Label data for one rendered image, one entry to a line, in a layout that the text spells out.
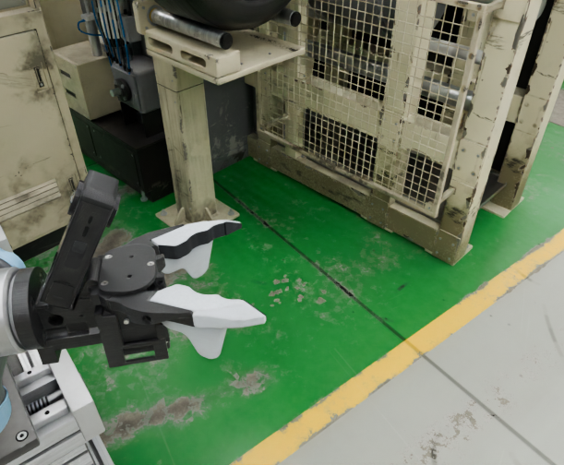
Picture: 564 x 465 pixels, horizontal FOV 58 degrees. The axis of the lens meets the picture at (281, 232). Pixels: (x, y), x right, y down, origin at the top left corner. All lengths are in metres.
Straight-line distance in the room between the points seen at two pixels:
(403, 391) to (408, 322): 0.29
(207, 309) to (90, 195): 0.12
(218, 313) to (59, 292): 0.13
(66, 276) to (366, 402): 1.31
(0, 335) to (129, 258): 0.12
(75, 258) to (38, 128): 1.63
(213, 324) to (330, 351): 1.35
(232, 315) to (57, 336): 0.17
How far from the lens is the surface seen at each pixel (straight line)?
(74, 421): 0.90
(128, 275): 0.45
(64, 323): 0.48
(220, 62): 1.50
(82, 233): 0.42
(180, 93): 1.92
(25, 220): 2.17
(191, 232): 0.50
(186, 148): 2.02
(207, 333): 0.42
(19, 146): 2.04
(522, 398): 1.79
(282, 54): 1.68
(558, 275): 2.25
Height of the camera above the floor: 1.37
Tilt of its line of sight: 39 degrees down
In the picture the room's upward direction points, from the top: straight up
